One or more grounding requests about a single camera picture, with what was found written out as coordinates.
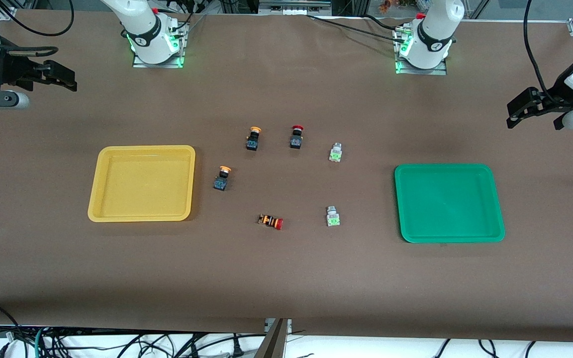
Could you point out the brown table cover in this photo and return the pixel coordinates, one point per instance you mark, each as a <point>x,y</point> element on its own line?
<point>286,278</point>

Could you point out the metal table bracket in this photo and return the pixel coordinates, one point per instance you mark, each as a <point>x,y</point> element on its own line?
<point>274,340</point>

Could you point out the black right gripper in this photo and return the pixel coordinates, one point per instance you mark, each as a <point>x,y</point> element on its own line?
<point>12,69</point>

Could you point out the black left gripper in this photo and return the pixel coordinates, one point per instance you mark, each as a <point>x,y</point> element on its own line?
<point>559,93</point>

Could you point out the red mushroom button orange base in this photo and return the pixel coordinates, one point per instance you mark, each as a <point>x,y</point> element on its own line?
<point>271,221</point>

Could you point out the yellow push button switch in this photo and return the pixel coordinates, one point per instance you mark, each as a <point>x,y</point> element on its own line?
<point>252,141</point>
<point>221,182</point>

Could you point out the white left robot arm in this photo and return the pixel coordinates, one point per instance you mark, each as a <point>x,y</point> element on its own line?
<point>433,35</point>

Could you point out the yellow plastic tray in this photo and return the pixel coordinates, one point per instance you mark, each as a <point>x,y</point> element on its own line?
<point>142,184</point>

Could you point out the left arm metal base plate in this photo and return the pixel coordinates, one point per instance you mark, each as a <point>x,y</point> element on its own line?
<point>423,70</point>

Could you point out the red mushroom button black base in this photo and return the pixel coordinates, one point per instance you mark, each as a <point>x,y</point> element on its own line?
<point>296,139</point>

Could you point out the green white button switch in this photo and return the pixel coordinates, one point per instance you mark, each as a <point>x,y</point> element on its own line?
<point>333,217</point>
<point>335,153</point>

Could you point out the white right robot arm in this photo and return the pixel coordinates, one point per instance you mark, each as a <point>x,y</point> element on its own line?
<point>149,30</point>

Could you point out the green plastic tray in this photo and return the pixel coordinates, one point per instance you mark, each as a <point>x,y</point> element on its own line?
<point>448,204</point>

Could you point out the silver metal rail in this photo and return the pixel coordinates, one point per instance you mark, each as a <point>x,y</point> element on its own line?
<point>294,7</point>

